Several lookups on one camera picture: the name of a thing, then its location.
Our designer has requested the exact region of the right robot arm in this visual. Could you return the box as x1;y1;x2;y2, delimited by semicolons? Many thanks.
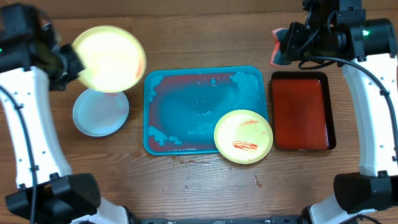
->
279;0;397;223

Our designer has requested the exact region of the dark teal sponge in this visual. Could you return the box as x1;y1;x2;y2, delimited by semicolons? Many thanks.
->
269;28;292;67

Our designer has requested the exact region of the light blue plate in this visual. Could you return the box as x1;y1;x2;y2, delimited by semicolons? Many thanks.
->
72;89;129;138

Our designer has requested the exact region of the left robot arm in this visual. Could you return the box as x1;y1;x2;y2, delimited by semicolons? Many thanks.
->
1;3;137;223

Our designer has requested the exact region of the teal plastic tray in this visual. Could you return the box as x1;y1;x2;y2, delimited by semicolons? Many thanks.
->
143;66;268;156

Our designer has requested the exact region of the black tray with red water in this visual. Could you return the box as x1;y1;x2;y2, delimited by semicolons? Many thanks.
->
271;72;336;151

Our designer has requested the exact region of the yellow-green plate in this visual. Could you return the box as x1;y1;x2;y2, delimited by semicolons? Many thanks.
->
214;110;273;164
72;26;146;93

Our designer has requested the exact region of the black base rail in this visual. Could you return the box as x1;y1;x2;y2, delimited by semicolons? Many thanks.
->
128;215;309;224

